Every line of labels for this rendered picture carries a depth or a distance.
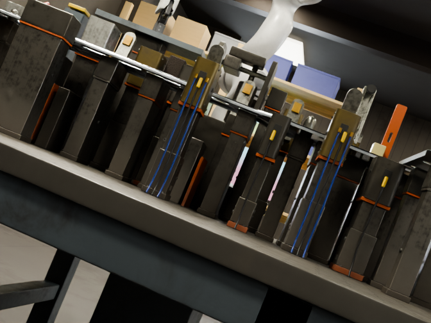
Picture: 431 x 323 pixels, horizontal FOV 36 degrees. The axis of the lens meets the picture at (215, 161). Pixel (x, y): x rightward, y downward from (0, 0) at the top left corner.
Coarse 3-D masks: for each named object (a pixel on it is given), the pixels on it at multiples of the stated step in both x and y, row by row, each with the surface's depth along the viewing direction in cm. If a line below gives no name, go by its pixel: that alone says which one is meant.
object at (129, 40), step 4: (128, 32) 195; (124, 36) 194; (128, 36) 194; (132, 36) 194; (124, 40) 193; (128, 40) 193; (132, 40) 194; (136, 40) 196; (120, 44) 194; (124, 44) 193; (128, 44) 193; (132, 44) 194; (120, 48) 193; (124, 48) 193; (128, 48) 193; (132, 48) 195; (116, 52) 193; (120, 52) 193; (124, 52) 193; (128, 52) 193; (124, 56) 192; (128, 56) 194
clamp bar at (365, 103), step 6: (366, 90) 188; (372, 90) 187; (366, 96) 191; (372, 96) 190; (360, 102) 189; (366, 102) 190; (372, 102) 189; (360, 108) 190; (366, 108) 190; (360, 114) 189; (366, 114) 188; (360, 120) 189; (360, 126) 187; (360, 132) 187
